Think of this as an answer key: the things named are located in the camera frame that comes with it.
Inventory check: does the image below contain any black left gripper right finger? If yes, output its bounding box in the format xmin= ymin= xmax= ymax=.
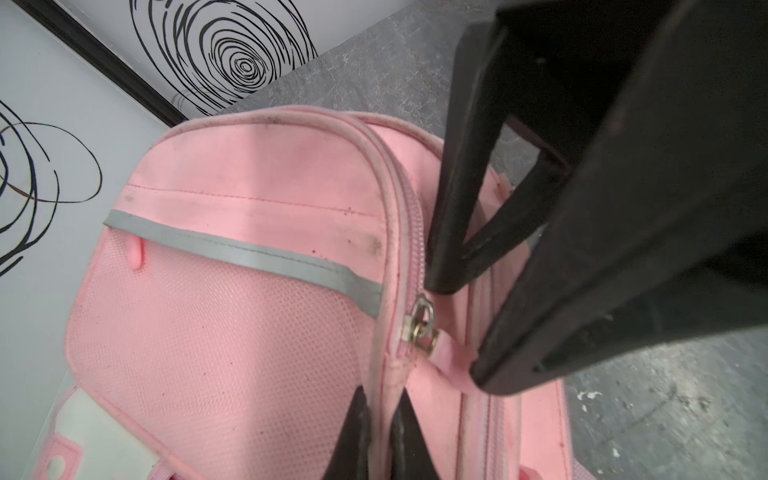
xmin=390 ymin=390 xmax=440 ymax=480

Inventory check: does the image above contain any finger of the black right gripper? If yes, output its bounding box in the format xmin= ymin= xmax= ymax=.
xmin=471 ymin=1 xmax=767 ymax=395
xmin=425 ymin=21 xmax=570 ymax=295

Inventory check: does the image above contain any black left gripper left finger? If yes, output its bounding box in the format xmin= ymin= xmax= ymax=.
xmin=322 ymin=386 xmax=371 ymax=480

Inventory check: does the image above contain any pink student backpack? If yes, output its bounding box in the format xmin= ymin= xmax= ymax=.
xmin=34 ymin=106 xmax=589 ymax=479

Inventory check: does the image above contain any black corner frame post left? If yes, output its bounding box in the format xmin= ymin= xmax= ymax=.
xmin=13 ymin=0 xmax=188 ymax=127

